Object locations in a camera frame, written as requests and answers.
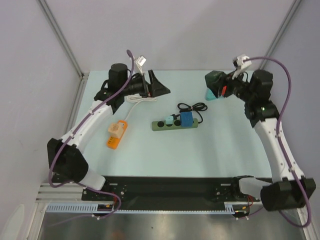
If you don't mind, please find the left aluminium frame post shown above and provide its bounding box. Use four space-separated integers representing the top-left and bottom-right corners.
36 0 85 80

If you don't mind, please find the black coiled power cord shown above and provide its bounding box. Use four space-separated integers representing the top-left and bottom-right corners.
172 102 208 125

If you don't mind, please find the dark green cube socket adapter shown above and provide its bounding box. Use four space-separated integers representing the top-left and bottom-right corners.
204 70 227 98

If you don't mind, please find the right aluminium frame post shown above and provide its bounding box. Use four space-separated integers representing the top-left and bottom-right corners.
264 0 303 58

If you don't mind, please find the aluminium frame post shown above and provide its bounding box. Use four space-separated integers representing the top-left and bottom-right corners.
264 0 303 58
36 0 85 80

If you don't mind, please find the green power strip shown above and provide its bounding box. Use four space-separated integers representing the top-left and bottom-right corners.
151 118 199 132

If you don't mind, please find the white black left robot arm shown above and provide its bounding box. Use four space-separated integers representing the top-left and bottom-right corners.
47 63 171 200

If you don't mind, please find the blue cube socket adapter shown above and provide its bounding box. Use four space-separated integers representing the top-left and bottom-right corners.
180 111 194 128

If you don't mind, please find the light blue plug charger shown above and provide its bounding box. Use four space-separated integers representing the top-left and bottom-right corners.
164 115 174 125

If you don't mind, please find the white cord of orange strip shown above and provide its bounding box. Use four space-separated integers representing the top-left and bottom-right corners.
123 93 159 123

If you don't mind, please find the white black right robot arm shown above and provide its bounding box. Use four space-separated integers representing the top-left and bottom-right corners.
221 70 316 211

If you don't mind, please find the beige cube socket adapter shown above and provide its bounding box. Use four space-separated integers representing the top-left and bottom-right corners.
108 123 124 139

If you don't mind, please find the white cable duct rail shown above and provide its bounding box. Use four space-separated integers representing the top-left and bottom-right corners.
46 203 250 215

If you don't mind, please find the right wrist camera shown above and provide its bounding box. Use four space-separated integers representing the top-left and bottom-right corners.
232 54 252 80

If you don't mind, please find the teal mountain-shaped power strip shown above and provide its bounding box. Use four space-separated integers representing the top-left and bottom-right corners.
205 88 219 101

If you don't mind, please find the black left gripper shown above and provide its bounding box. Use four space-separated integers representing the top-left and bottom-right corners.
120 70 170 99

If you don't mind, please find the orange power strip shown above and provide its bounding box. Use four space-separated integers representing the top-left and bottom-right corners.
106 120 128 150

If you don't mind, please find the red cube socket adapter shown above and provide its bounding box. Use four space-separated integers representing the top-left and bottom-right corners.
221 85 227 98

